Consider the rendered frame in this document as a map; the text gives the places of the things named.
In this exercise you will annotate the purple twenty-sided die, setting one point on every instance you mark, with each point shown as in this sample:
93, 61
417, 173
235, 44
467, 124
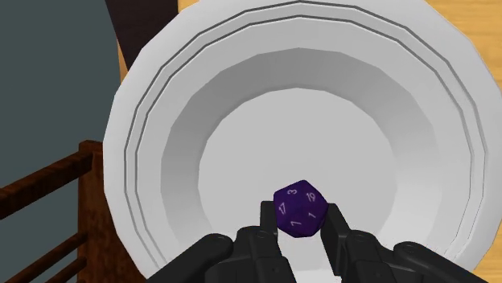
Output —
301, 209

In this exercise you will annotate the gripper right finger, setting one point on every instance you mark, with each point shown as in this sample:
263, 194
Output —
364, 254

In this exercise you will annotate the dark brown table leg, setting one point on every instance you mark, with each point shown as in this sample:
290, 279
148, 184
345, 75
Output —
141, 27

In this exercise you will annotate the brown wooden chair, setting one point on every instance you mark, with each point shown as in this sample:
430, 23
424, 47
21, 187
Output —
94, 219

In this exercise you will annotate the white plate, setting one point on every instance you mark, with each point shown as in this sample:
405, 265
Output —
298, 129

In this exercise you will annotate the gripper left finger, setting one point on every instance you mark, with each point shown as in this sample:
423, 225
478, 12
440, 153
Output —
251, 251

